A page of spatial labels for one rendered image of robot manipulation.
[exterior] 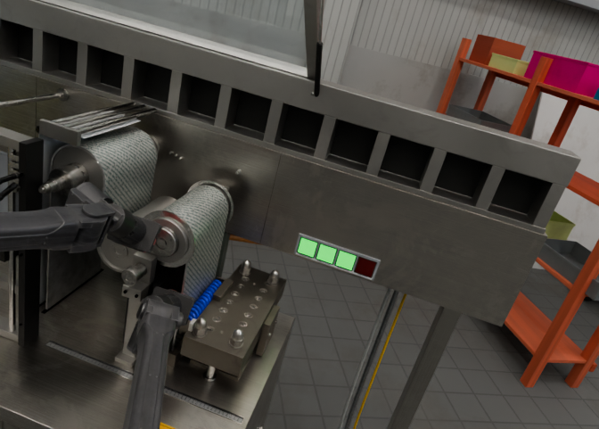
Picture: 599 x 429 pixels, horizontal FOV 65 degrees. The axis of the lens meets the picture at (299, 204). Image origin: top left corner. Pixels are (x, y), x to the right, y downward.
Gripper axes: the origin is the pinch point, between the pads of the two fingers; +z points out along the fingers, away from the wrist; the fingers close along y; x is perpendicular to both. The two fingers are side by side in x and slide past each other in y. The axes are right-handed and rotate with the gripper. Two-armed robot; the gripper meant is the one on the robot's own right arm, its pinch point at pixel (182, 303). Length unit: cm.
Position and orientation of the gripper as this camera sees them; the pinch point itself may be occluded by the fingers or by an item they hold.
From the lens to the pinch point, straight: 126.3
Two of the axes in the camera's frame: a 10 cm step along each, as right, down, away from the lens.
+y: 9.4, 3.1, -1.4
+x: 3.3, -9.4, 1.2
